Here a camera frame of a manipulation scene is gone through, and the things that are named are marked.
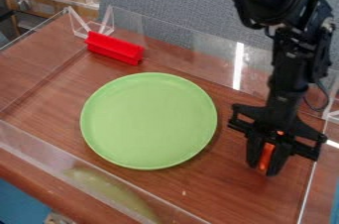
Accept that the clear acrylic enclosure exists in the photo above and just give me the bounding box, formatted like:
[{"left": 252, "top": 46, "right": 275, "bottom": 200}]
[{"left": 0, "top": 13, "right": 339, "bottom": 224}]

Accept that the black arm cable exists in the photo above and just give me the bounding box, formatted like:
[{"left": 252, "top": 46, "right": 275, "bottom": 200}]
[{"left": 301, "top": 80, "right": 332, "bottom": 113}]

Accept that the green round plate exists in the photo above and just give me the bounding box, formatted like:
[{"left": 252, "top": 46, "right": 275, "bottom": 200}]
[{"left": 80, "top": 72, "right": 217, "bottom": 170}]

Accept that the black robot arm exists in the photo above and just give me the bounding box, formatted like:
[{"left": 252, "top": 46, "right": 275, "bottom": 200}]
[{"left": 229, "top": 0, "right": 335, "bottom": 176}]

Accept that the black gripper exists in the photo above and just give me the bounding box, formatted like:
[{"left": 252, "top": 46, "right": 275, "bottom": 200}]
[{"left": 228, "top": 98, "right": 327, "bottom": 176}]

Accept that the red plastic block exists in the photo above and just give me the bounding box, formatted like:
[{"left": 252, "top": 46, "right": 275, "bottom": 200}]
[{"left": 84, "top": 31, "right": 144, "bottom": 65}]

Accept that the orange toy carrot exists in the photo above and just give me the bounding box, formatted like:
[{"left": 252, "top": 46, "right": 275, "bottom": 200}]
[{"left": 257, "top": 142, "right": 276, "bottom": 172}]

